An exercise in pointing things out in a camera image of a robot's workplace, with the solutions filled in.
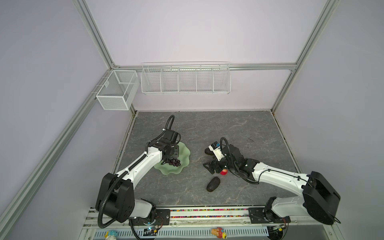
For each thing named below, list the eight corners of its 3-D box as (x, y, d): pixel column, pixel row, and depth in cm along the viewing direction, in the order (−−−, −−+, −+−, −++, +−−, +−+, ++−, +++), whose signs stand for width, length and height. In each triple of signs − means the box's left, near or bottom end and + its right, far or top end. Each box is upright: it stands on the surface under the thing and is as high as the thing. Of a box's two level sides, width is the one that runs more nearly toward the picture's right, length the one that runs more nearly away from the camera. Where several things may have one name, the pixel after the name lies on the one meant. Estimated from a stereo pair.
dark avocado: (205, 189, 84) (205, 186, 81) (214, 177, 88) (215, 175, 85) (211, 194, 82) (211, 191, 79) (220, 182, 86) (221, 180, 83)
